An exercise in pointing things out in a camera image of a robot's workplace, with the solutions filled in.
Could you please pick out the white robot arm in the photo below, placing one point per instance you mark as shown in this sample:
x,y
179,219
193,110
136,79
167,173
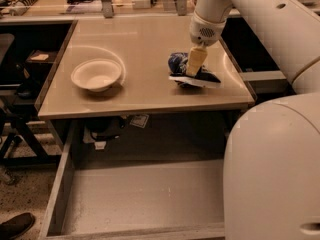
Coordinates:
x,y
271,173

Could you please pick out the white paper bowl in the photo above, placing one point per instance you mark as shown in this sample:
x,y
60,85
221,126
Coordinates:
x,y
96,75

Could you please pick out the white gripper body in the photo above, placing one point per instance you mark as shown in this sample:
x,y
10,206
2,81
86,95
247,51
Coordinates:
x,y
204,33

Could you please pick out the grey drawer cabinet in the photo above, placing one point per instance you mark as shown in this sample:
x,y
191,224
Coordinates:
x,y
139,47

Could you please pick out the dark shoe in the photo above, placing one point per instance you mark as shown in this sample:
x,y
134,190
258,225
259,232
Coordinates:
x,y
16,226

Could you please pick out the open grey wooden drawer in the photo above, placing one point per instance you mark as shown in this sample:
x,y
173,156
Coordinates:
x,y
149,184

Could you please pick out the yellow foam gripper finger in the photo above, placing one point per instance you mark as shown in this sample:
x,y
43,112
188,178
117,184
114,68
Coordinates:
x,y
196,58

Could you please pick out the black desk frame left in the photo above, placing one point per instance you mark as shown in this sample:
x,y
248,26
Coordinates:
x,y
23,133

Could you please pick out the blue chip bag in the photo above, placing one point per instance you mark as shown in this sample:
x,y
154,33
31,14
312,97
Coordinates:
x,y
204,78

